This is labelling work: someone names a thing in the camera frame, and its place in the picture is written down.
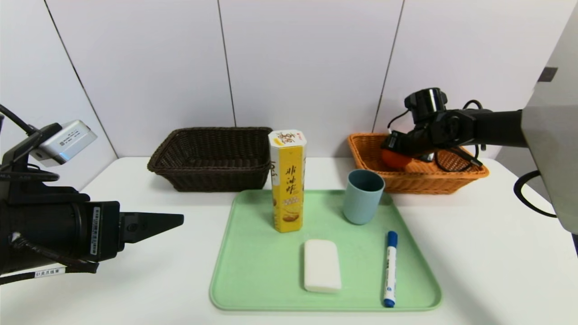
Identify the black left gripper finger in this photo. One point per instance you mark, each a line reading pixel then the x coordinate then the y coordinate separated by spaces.
pixel 144 225

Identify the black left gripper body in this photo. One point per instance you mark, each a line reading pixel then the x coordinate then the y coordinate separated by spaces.
pixel 104 231

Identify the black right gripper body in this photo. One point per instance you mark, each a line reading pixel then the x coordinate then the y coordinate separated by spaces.
pixel 392 140

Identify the orange fruit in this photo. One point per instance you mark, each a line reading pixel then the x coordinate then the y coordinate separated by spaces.
pixel 393 161

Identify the yellow hexagonal cracker box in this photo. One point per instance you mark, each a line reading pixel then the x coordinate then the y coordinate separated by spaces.
pixel 289 189

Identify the white soap bar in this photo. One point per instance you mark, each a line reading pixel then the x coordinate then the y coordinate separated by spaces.
pixel 322 266

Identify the black and grey right robot arm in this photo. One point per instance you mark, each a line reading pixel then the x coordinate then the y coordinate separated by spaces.
pixel 496 128

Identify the orange wicker basket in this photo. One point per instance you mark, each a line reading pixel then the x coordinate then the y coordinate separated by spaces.
pixel 420 185

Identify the dark brown wicker basket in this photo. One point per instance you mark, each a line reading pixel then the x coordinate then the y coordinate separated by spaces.
pixel 212 180

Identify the blue-grey plastic cup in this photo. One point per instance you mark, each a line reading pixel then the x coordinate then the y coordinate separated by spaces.
pixel 360 207

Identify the light green plastic tray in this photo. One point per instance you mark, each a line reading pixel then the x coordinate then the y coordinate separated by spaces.
pixel 262 271

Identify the blue and white marker pen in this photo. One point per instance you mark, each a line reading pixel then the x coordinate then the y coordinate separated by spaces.
pixel 390 271

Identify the black left camera mount bracket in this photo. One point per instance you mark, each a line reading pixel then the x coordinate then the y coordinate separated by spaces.
pixel 18 189

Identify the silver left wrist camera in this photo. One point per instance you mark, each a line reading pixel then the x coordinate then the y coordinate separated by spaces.
pixel 67 140

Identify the dark grey wall plate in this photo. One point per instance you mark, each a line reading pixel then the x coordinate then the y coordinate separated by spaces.
pixel 547 75

